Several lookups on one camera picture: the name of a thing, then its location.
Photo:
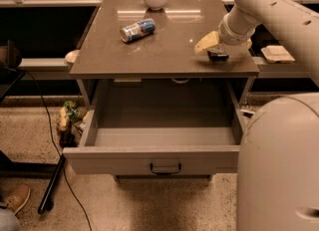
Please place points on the brown shoe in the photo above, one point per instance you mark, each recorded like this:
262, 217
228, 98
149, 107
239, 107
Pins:
18, 198

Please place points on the black drawer handle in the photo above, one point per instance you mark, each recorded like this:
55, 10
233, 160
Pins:
165, 170

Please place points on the grey cabinet with glossy top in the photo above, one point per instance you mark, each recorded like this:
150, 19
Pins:
165, 54

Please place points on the white foam takeout container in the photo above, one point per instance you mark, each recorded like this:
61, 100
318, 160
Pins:
276, 54

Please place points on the snack bags pile on floor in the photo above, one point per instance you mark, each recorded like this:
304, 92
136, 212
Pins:
71, 118

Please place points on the blue silver soda can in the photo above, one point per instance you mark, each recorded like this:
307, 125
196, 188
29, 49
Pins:
138, 30

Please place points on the white plate on ledge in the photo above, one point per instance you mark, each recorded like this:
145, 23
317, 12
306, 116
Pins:
72, 56

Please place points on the black metal stand leg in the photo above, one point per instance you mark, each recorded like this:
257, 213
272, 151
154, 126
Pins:
47, 202

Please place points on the open grey top drawer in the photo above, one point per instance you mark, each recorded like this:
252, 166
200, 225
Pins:
131, 125

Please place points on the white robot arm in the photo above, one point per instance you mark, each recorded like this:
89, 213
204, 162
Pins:
278, 161

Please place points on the white marker pen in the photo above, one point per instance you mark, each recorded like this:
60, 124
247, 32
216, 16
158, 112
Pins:
248, 112

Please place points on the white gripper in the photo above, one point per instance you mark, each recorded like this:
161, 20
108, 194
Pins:
231, 35

